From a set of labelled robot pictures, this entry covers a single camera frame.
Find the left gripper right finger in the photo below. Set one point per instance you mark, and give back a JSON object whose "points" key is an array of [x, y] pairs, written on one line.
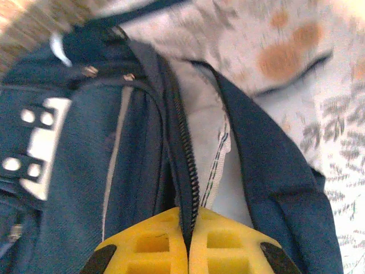
{"points": [[251, 248]]}

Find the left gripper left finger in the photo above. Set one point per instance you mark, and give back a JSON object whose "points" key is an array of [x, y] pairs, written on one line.
{"points": [[125, 245]]}

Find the navy blue backpack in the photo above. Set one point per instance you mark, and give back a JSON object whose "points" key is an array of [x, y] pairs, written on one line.
{"points": [[85, 171]]}

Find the floral table cover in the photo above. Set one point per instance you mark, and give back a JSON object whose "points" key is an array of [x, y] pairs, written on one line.
{"points": [[285, 28]]}

